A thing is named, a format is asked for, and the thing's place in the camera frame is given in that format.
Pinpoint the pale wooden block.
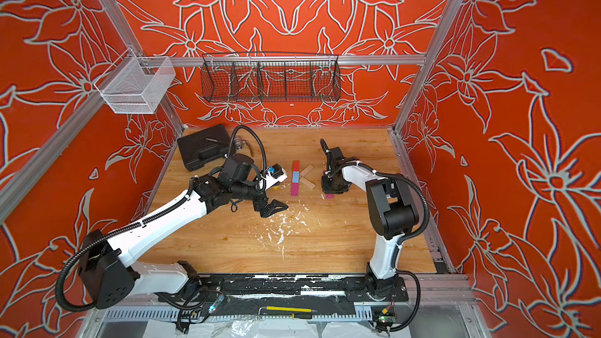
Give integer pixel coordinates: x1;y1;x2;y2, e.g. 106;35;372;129
300;164;314;177

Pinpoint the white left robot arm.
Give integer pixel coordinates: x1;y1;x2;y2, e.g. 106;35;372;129
77;154;288;309

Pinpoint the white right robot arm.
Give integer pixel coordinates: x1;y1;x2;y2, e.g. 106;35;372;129
320;139;419;300

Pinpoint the black plastic tool case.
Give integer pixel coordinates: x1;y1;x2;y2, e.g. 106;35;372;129
177;124;231;172

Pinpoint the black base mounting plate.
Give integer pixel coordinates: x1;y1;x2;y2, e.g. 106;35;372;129
158;271;409;304

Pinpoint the black corrugated cable conduit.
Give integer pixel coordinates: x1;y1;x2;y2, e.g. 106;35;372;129
318;138;430;333

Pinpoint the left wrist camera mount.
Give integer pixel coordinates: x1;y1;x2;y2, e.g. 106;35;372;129
264;164;287;190

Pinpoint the black wire basket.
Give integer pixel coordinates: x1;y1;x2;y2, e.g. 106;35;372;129
200;53;342;103

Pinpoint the white wire basket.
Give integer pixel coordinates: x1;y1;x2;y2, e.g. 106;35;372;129
92;49;175;114

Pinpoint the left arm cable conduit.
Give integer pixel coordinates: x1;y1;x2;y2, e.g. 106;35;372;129
55;125;268;313

